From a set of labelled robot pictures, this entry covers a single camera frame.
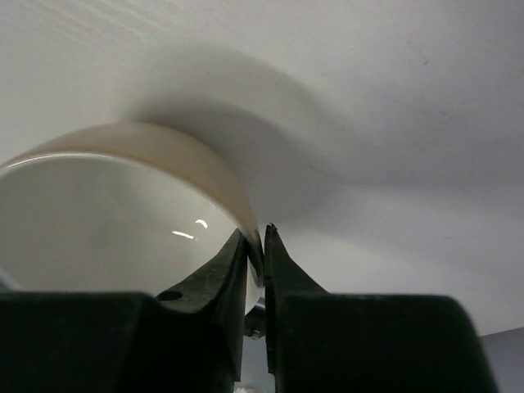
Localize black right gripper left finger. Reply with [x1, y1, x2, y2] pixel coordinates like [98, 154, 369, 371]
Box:
[156, 230, 248, 392]

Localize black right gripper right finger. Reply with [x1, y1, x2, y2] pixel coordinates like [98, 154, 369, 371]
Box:
[264, 224, 327, 392]

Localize white bowl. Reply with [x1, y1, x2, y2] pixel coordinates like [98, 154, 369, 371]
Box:
[1, 123, 263, 309]

